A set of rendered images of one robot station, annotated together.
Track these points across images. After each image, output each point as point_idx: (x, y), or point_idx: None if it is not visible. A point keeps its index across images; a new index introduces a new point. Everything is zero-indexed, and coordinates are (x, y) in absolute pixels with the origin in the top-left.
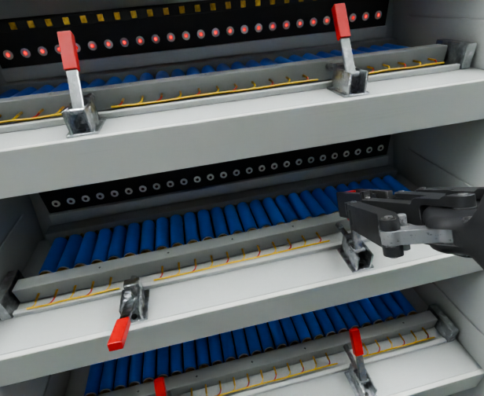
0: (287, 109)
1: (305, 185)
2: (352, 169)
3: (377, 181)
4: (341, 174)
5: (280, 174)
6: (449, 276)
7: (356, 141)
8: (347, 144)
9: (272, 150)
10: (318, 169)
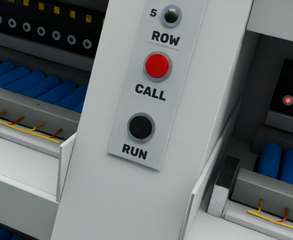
0: None
1: (0, 53)
2: (76, 66)
3: (77, 88)
4: (58, 64)
5: None
6: None
7: (84, 25)
8: (73, 26)
9: None
10: (32, 44)
